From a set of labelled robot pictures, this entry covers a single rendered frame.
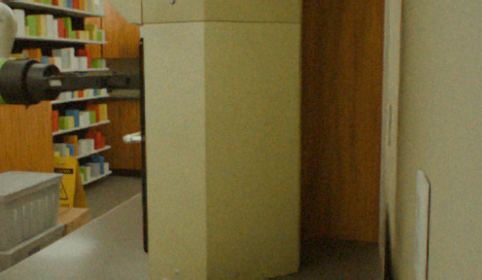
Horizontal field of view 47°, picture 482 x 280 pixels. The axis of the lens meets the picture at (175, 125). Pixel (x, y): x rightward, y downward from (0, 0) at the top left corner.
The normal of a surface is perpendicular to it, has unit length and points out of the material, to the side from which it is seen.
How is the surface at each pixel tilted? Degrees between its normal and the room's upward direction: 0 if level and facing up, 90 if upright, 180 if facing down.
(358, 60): 90
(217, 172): 90
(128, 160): 90
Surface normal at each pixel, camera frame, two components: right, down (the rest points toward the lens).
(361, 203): -0.33, 0.11
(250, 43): 0.43, 0.09
